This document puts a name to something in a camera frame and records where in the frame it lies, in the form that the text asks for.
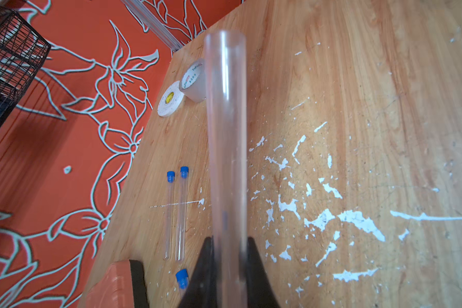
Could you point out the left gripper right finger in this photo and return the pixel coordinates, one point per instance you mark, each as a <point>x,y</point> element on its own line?
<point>258,287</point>

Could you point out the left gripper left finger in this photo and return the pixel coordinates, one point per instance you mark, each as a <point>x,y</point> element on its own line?
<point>201,291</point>

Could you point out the blue stopper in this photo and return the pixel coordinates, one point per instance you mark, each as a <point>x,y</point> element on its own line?
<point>182,278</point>
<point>170,176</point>
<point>184,171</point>

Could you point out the clear test tube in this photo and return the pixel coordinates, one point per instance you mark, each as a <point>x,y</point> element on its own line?
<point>168,222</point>
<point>181,221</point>
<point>225,70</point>

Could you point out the orange plastic tool case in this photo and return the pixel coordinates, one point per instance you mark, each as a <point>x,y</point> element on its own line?
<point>123,285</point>

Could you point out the white foam tape roll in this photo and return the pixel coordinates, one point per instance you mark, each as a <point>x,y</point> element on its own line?
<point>170,100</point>

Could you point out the clear packing tape roll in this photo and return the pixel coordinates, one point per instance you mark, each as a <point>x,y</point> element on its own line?
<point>193,82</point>

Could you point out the black wire basket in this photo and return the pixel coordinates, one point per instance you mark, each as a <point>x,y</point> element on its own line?
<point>23,52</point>

